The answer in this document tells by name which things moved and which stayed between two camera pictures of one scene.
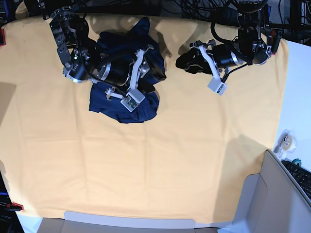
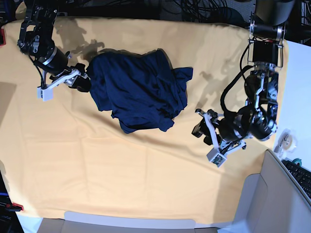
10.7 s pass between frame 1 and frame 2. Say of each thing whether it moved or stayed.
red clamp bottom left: stayed
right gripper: moved
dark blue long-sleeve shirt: moved
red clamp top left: stayed
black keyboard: stayed
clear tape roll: stayed
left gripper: moved
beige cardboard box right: stayed
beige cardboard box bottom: stayed
